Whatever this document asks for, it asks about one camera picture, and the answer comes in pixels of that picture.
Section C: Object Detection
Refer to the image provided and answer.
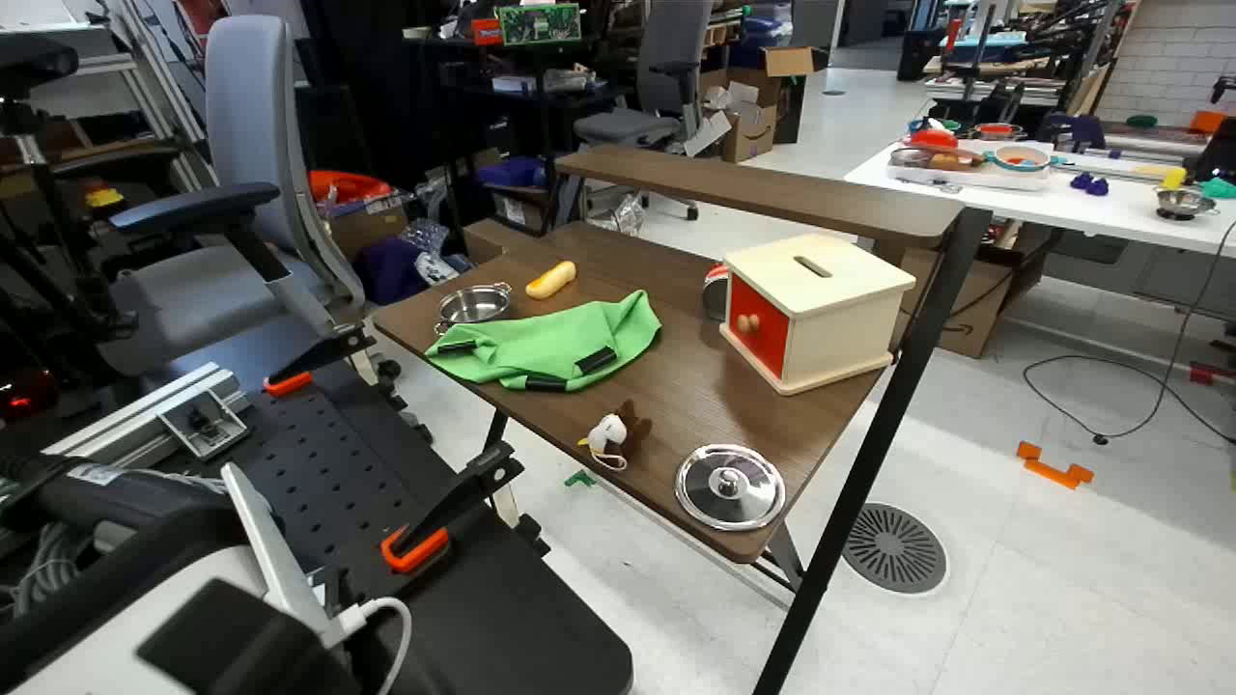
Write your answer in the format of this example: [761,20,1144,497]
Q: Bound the round silver pot lid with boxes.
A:
[676,443,786,533]

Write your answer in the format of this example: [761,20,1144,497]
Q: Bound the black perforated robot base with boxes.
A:
[189,383,633,695]

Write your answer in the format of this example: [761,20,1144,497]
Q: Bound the small steel pot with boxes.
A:
[436,282,508,332]

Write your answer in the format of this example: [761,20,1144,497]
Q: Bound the green cloth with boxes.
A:
[428,291,660,394]

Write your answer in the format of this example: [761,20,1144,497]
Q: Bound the small white toy figure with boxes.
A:
[578,413,629,473]

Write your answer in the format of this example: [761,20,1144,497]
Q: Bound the wooden box with red drawer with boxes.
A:
[717,236,916,394]

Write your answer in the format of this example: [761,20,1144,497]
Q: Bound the round floor drain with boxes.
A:
[840,504,947,595]

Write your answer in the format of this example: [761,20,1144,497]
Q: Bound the cardboard box under table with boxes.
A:
[937,245,1046,359]

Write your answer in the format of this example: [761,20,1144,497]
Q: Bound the grey office chair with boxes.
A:
[95,16,365,374]

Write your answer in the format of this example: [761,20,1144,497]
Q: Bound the orange floor marker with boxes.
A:
[1017,442,1093,491]

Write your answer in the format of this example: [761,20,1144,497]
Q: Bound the white table with clutter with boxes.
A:
[851,120,1236,255]

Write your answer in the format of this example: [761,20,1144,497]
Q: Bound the black clamp with orange handle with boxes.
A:
[379,443,520,574]

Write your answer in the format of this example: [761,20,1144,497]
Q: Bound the black table frame leg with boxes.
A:
[752,208,994,695]

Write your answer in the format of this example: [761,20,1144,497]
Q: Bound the black cable on floor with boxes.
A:
[1018,218,1236,447]

